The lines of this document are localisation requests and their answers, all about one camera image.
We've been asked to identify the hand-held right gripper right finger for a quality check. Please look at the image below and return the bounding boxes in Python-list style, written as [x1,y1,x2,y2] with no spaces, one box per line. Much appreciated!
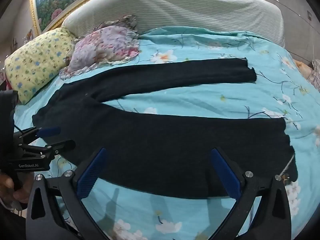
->
[209,147,292,240]

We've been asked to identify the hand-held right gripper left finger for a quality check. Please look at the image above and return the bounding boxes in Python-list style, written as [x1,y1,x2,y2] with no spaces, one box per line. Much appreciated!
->
[26,147,108,240]

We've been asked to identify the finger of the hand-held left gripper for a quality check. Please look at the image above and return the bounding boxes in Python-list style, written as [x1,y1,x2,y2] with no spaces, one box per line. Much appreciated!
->
[15,126,62,145]
[19,139,76,159]

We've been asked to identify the black pants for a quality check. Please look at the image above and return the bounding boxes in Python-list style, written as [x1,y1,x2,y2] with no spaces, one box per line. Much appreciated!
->
[32,57,298,200]

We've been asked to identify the person's left forearm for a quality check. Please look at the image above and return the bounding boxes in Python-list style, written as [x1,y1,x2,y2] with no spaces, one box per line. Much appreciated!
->
[0,197,28,240]

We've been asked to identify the person's left hand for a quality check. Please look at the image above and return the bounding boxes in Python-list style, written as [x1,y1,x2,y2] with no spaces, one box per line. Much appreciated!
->
[0,172,34,210]

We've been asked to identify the yellow floral pillow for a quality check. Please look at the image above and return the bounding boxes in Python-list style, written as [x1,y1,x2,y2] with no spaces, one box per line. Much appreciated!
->
[4,27,75,105]

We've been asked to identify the teal floral bed sheet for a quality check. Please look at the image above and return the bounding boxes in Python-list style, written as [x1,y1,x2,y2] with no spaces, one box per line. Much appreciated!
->
[10,26,320,240]

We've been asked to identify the pink floral pillow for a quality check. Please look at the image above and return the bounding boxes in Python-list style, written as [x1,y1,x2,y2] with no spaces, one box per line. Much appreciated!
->
[59,15,142,80]

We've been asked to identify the gold framed flower painting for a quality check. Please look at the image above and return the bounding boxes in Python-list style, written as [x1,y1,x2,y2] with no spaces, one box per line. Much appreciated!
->
[29,0,248,37]

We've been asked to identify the orange cloth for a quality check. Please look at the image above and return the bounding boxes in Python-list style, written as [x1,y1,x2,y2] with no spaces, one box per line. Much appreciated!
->
[294,59,313,78]

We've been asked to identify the grey checked cloth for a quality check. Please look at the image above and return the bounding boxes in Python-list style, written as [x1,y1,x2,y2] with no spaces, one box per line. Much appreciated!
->
[307,59,320,92]

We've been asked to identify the striped grey headboard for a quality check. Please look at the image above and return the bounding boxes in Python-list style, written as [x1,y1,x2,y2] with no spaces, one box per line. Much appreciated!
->
[61,0,285,48]

